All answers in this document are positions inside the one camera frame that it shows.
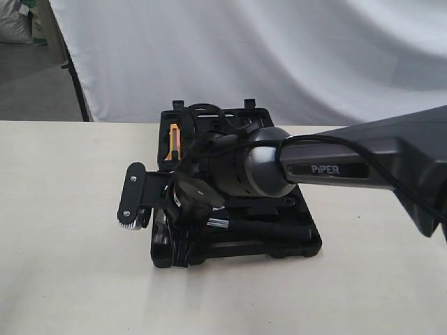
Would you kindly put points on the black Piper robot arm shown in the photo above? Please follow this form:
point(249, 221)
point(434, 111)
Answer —
point(405, 155)

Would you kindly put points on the black backdrop stand pole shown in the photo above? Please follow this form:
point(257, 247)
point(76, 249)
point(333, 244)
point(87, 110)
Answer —
point(67, 64)

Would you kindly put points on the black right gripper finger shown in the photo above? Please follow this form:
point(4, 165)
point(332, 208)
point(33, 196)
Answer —
point(181, 249)

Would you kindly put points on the claw hammer black grip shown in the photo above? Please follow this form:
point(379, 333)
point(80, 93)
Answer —
point(261, 229)

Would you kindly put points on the adjustable wrench black handle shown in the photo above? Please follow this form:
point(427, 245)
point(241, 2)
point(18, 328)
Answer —
point(258, 206)

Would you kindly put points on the orange utility knife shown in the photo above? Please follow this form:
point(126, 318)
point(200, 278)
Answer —
point(175, 147)

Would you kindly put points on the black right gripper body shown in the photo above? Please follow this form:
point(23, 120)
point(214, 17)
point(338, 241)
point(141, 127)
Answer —
point(185, 215)

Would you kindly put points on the black plastic tool case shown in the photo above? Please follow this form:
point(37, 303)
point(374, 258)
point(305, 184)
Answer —
point(244, 240)

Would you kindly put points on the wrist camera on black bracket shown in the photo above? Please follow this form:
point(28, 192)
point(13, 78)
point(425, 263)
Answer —
point(142, 192)

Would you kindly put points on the white backdrop cloth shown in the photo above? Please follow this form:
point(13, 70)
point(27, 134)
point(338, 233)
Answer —
point(320, 63)

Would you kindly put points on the white sack in background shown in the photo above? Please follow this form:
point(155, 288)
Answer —
point(15, 24)

